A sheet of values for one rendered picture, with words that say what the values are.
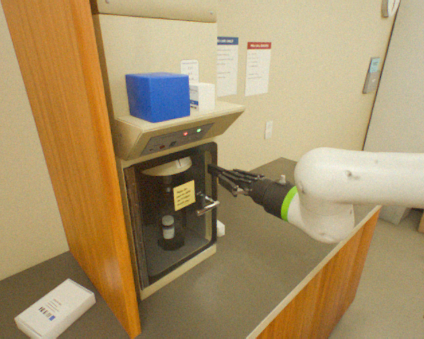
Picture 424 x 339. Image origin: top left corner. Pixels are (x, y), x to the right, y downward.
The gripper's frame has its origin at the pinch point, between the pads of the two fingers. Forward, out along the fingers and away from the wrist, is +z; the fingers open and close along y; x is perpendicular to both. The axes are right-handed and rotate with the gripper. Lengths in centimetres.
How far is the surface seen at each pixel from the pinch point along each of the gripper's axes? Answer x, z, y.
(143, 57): -32.3, 4.7, 18.7
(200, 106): -21.2, -3.4, 9.1
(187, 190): 4.6, 3.5, 8.9
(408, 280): 131, -41, -168
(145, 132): -18.9, -6.5, 26.4
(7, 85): -24, 48, 39
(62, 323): 34, 11, 47
